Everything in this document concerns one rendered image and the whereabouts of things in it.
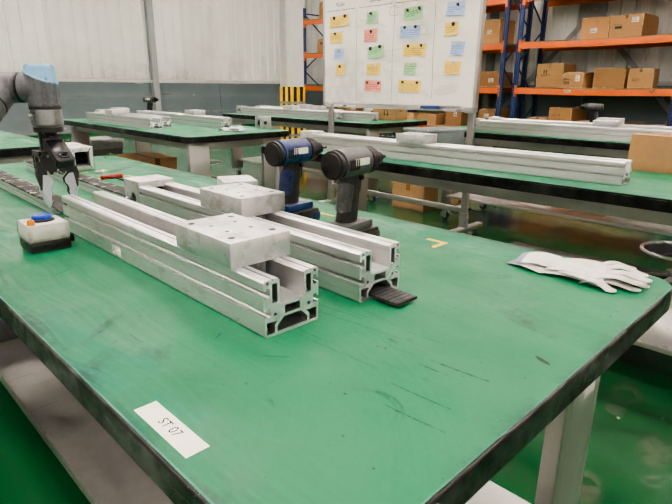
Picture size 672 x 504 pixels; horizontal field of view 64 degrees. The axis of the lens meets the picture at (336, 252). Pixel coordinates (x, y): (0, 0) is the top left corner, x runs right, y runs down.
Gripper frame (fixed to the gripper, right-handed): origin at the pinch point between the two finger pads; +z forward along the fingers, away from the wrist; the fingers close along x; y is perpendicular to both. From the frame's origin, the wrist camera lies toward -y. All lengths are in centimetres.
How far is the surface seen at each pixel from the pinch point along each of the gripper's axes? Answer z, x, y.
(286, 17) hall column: -139, -561, 599
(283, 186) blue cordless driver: -8, -33, -54
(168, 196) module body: -4.9, -14.1, -33.3
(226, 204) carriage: -7, -14, -60
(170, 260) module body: -2, 5, -70
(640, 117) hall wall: 20, -1046, 187
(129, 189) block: -3.5, -14.1, -11.1
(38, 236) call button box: -0.3, 15.1, -33.0
